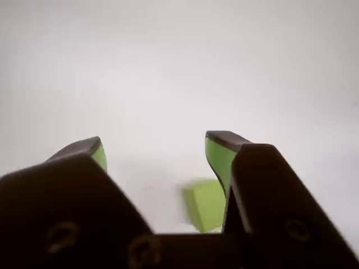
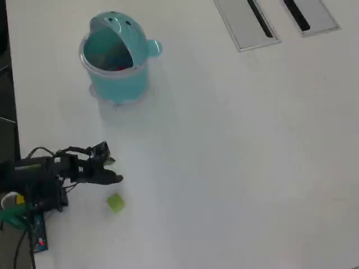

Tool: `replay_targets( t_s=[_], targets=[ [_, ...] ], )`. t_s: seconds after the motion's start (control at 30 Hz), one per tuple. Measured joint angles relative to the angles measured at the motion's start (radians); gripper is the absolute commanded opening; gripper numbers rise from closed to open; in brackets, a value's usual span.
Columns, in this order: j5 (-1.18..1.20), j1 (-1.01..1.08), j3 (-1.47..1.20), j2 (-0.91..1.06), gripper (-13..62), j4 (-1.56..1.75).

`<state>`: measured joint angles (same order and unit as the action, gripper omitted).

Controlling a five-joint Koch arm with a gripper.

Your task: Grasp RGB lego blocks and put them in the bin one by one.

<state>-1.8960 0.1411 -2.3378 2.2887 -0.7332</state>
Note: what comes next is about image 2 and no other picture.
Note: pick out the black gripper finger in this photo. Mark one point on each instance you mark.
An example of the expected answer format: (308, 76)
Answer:
(109, 161)
(110, 178)

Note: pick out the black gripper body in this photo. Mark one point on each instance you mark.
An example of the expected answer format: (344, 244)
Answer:
(88, 171)

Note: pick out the green lego block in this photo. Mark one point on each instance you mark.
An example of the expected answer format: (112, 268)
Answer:
(115, 203)

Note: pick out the red lego block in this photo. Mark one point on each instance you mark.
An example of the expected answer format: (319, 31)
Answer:
(120, 68)

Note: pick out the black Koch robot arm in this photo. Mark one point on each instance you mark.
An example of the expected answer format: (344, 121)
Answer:
(42, 176)

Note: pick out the teal whale-shaped bin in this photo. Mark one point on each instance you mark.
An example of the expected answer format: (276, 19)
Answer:
(120, 84)

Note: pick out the yellow connector block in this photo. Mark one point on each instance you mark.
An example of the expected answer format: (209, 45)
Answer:
(20, 199)

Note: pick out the blue circuit board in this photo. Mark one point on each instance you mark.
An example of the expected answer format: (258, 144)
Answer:
(39, 232)

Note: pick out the green table clamp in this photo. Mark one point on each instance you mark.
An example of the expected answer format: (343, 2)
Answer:
(14, 215)

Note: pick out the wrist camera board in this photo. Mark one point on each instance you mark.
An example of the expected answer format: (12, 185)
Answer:
(100, 150)

